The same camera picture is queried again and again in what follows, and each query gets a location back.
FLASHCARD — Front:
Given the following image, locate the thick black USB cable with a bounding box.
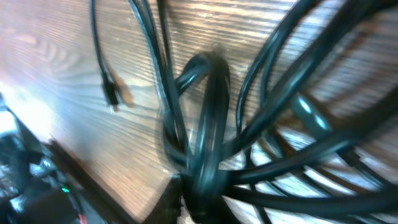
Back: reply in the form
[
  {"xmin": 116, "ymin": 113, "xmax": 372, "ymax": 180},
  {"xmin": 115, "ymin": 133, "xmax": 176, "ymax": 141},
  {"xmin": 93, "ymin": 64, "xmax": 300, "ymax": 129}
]
[{"xmin": 127, "ymin": 0, "xmax": 398, "ymax": 224}]

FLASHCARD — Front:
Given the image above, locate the thin black USB cable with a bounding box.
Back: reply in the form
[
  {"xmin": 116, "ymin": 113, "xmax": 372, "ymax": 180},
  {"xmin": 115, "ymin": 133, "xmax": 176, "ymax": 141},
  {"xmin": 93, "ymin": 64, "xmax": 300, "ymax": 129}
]
[{"xmin": 88, "ymin": 0, "xmax": 122, "ymax": 113}]

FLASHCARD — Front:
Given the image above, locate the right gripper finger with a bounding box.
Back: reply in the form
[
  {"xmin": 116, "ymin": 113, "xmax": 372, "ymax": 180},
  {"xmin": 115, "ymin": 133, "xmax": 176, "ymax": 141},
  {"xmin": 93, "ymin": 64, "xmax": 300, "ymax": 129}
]
[{"xmin": 146, "ymin": 175, "xmax": 182, "ymax": 224}]

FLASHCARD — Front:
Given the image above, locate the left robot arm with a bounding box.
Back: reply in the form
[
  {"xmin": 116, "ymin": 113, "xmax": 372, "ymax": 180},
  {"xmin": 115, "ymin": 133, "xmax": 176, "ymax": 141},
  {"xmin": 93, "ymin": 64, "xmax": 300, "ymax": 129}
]
[{"xmin": 1, "ymin": 98, "xmax": 88, "ymax": 224}]

